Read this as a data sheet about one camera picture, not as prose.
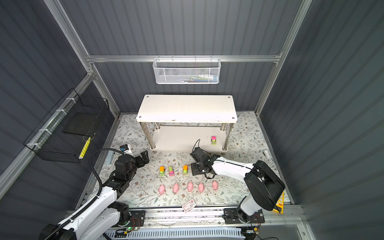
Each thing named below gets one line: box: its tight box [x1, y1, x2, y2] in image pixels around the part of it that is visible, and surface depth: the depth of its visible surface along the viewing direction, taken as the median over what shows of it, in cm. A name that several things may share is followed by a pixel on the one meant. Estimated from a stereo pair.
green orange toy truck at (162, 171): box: [159, 166, 166, 176], surface depth 90 cm
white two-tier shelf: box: [136, 94, 238, 152], surface depth 82 cm
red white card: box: [181, 199, 197, 214], surface depth 78 cm
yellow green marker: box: [78, 136, 91, 159], surface depth 70 cm
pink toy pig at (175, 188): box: [172, 183, 180, 194], surface depth 84 cm
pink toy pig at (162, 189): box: [159, 184, 166, 195], surface depth 84 cm
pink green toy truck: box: [168, 166, 175, 177], surface depth 89 cm
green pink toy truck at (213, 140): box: [211, 136, 217, 145], surface depth 96 cm
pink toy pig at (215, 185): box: [212, 180, 218, 191], surface depth 85 cm
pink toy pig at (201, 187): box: [198, 182, 205, 193], surface depth 84 cm
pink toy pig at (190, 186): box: [187, 181, 194, 192], surface depth 84 cm
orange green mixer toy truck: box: [182, 164, 189, 175], surface depth 90 cm
